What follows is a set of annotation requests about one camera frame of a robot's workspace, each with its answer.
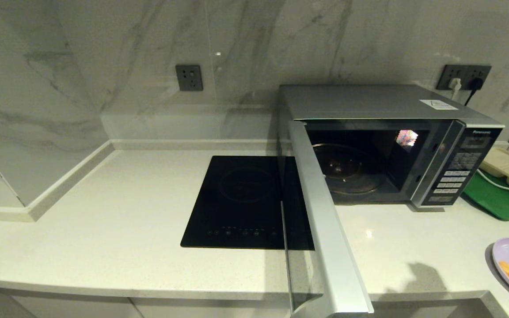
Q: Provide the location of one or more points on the black glass microwave door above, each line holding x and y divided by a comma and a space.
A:
329, 229

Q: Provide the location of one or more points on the black induction cooktop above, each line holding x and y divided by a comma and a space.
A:
237, 203

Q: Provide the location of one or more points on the grey single wall socket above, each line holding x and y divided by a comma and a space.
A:
189, 78

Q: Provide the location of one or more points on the silver microwave oven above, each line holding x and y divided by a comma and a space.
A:
369, 101

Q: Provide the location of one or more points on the grey double wall socket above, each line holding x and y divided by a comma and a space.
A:
443, 72

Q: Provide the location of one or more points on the white label sticker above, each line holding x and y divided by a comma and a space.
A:
438, 104

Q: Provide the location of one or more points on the white power plug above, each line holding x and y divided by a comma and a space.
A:
454, 84

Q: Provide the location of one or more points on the black power plug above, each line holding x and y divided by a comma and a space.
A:
476, 84

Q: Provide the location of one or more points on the green cutting board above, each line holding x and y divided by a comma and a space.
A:
497, 203

